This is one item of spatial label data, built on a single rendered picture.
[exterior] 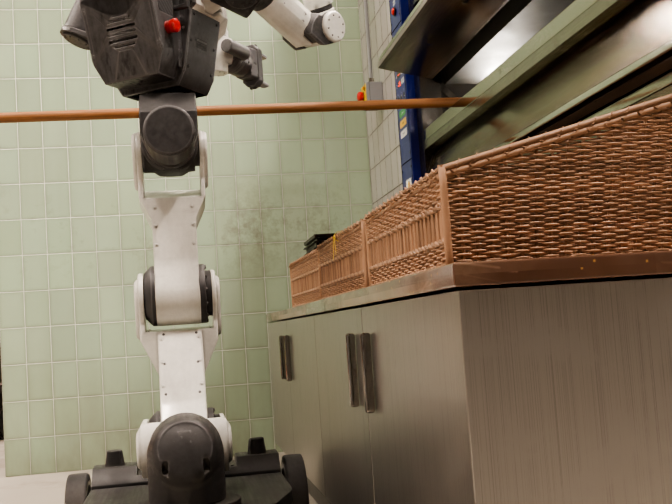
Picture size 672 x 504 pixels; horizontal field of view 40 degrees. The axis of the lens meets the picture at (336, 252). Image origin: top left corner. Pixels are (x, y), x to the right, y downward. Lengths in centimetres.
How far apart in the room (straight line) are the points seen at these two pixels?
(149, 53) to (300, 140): 201
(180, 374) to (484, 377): 114
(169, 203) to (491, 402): 127
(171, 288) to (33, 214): 193
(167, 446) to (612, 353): 95
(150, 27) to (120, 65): 12
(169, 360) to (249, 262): 186
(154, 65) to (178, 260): 45
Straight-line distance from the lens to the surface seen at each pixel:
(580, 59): 211
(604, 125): 142
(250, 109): 280
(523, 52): 236
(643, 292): 119
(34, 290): 399
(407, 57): 310
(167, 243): 219
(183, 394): 212
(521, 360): 113
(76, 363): 397
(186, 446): 181
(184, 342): 217
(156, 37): 213
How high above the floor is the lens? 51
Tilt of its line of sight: 5 degrees up
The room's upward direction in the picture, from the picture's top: 4 degrees counter-clockwise
